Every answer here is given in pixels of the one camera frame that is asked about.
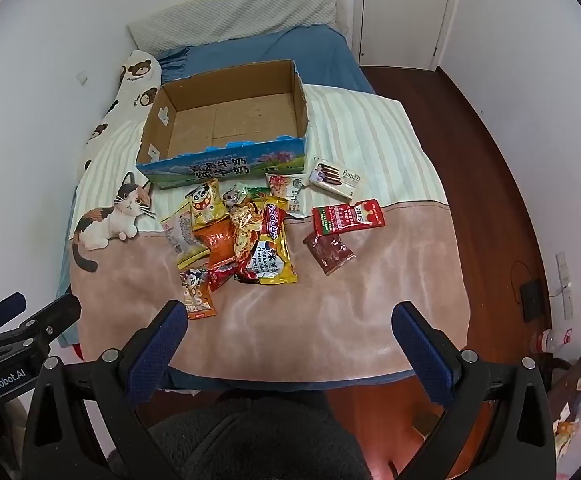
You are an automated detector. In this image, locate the printed cardboard box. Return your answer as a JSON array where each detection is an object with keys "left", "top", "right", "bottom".
[{"left": 135, "top": 59, "right": 311, "bottom": 190}]

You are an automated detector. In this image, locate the small grey white packet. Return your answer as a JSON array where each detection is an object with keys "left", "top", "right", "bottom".
[{"left": 222, "top": 183, "right": 248, "bottom": 210}]

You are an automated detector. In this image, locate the dark wooden stool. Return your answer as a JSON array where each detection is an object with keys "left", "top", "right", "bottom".
[{"left": 521, "top": 355, "right": 581, "bottom": 461}]

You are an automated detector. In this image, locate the white power strip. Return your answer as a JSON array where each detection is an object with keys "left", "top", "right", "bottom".
[{"left": 555, "top": 252, "right": 576, "bottom": 321}]

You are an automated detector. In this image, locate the blue bed sheet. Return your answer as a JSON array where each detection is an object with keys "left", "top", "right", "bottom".
[{"left": 158, "top": 25, "right": 376, "bottom": 96}]

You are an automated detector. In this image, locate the bear print bolster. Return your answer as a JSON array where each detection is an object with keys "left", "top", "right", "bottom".
[{"left": 78, "top": 50, "right": 164, "bottom": 181}]

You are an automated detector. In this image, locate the small dark red packet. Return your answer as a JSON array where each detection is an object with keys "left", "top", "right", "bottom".
[{"left": 206, "top": 260, "right": 244, "bottom": 293}]

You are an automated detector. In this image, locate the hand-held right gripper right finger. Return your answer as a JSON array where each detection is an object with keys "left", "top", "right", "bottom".
[{"left": 392, "top": 301, "right": 557, "bottom": 480}]

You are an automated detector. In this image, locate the red snack packet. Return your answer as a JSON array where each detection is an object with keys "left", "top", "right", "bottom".
[{"left": 312, "top": 200, "right": 386, "bottom": 236}]

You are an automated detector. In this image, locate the grey green pillow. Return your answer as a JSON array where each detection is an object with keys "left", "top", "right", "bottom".
[{"left": 128, "top": 0, "right": 339, "bottom": 56}]

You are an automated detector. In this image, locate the large yellow snack packet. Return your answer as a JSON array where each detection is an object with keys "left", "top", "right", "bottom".
[{"left": 243, "top": 195, "right": 299, "bottom": 286}]

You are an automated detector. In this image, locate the small cow print packet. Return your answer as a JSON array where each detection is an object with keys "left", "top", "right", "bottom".
[{"left": 179, "top": 267, "right": 218, "bottom": 320}]

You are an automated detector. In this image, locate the clear noodle snack packet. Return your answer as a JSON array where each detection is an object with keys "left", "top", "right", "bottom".
[{"left": 229, "top": 202, "right": 266, "bottom": 276}]

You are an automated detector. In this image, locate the cat print blanket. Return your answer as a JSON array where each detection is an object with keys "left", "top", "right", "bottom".
[{"left": 68, "top": 82, "right": 474, "bottom": 383}]

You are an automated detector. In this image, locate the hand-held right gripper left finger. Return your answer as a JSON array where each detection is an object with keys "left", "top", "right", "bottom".
[{"left": 23, "top": 300, "right": 189, "bottom": 480}]

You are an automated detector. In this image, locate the panda print yellow packet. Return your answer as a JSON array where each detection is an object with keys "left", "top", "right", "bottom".
[{"left": 184, "top": 179, "right": 227, "bottom": 231}]

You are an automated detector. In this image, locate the black power adapter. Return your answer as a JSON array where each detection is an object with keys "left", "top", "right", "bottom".
[{"left": 519, "top": 280, "right": 544, "bottom": 323}]

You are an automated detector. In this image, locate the white door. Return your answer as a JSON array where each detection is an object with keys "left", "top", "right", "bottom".
[{"left": 361, "top": 0, "right": 456, "bottom": 68}]

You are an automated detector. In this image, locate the pink plastic bottle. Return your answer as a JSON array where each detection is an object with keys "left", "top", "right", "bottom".
[{"left": 529, "top": 327, "right": 574, "bottom": 356}]

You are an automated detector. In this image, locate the cream biscuit box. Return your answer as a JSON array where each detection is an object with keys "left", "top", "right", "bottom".
[{"left": 309, "top": 156, "right": 366, "bottom": 200}]

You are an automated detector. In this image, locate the brown snack packet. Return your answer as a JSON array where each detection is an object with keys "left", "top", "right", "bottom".
[{"left": 303, "top": 232, "right": 357, "bottom": 277}]

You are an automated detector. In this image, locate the orange snack packet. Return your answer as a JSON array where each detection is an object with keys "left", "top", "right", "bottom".
[{"left": 200, "top": 222, "right": 238, "bottom": 271}]

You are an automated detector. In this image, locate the white and yellow packet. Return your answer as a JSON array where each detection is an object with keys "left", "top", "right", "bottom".
[{"left": 160, "top": 209, "right": 208, "bottom": 268}]

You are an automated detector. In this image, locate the person's black fleece clothing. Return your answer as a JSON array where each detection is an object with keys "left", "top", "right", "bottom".
[{"left": 108, "top": 395, "right": 371, "bottom": 480}]

